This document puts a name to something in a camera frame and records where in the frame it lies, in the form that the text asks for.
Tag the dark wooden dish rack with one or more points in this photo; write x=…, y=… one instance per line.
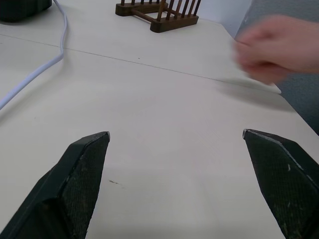
x=159, y=15

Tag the person's bare hand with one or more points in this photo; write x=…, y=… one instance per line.
x=276, y=47

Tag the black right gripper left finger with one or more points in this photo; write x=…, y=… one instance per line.
x=74, y=189

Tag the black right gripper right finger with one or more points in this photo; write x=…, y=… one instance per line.
x=284, y=184

